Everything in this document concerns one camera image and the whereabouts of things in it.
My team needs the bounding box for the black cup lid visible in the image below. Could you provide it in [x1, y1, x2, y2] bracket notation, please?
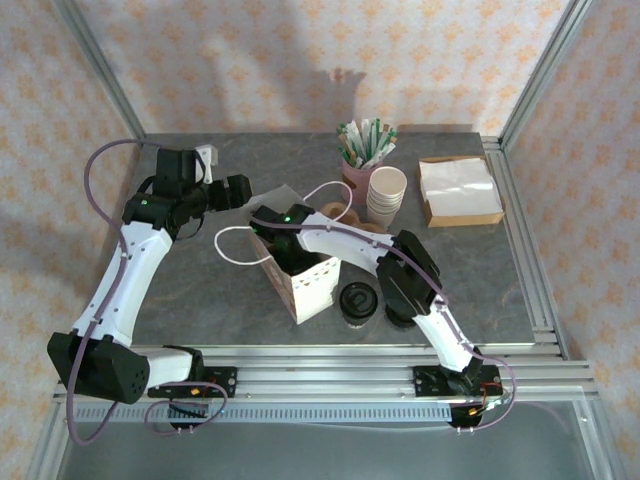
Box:
[338, 281, 379, 319]

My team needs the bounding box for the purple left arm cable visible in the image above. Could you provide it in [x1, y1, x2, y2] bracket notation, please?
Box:
[66, 138, 229, 446]

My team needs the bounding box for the brown wooden stirrer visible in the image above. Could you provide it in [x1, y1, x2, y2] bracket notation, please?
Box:
[337, 131, 358, 166]

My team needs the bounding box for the brown pulp cup carrier stack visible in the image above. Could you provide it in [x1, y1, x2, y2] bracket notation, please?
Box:
[319, 199, 394, 236]

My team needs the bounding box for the aluminium frame leg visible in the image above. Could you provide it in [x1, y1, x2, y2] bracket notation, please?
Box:
[572, 397, 621, 480]
[24, 399, 76, 480]

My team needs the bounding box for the grey slotted cable duct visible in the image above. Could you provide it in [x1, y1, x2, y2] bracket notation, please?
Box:
[69, 403, 464, 425]

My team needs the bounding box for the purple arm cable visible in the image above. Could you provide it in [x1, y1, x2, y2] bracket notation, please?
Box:
[249, 214, 517, 435]
[66, 138, 229, 446]

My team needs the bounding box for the small circuit board with wires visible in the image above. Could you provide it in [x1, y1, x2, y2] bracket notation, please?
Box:
[477, 384, 516, 416]

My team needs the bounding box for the brown cardboard napkin tray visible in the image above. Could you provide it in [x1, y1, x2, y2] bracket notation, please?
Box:
[418, 155, 506, 229]

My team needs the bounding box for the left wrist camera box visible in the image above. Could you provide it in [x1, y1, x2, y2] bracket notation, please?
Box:
[193, 143, 220, 185]

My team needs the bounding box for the aluminium side rail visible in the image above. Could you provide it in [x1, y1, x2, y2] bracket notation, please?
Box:
[480, 135, 571, 360]

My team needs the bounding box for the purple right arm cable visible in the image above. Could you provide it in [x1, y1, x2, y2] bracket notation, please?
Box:
[249, 214, 517, 435]

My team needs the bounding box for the white paper bag with handles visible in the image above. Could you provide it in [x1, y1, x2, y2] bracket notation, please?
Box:
[213, 179, 355, 325]

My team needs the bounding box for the stack of white napkins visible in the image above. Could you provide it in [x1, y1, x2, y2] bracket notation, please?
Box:
[418, 158, 504, 214]

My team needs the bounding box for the aluminium frame post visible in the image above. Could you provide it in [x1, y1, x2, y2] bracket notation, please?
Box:
[52, 0, 149, 146]
[497, 0, 596, 151]

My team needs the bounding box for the white paper wrapped straw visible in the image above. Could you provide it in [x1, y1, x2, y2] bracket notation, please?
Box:
[341, 122, 363, 165]
[358, 118, 374, 163]
[369, 117, 384, 164]

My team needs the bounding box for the long aluminium base rail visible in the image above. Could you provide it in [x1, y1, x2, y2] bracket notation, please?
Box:
[52, 343, 599, 401]

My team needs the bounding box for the stack of paper cups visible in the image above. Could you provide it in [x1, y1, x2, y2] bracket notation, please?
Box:
[366, 166, 407, 227]

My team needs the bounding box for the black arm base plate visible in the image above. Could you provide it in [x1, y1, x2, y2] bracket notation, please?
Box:
[412, 364, 503, 399]
[149, 366, 239, 400]

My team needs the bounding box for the pink holder cup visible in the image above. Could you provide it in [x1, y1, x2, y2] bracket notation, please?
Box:
[341, 158, 375, 199]

